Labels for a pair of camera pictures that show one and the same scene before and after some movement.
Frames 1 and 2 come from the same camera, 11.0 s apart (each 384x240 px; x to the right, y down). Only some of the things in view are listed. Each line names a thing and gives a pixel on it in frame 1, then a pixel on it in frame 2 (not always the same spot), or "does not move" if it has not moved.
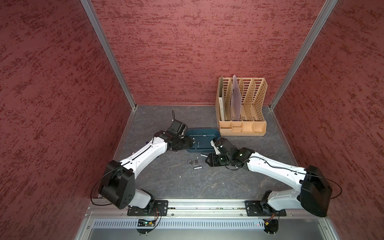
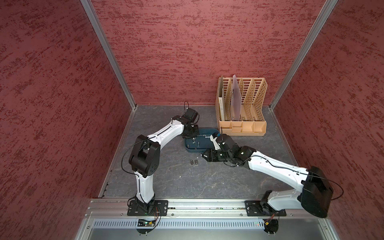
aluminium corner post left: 89,7 does not move
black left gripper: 188,143 → 196,133
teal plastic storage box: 201,138 does not move
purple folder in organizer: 236,99 does not move
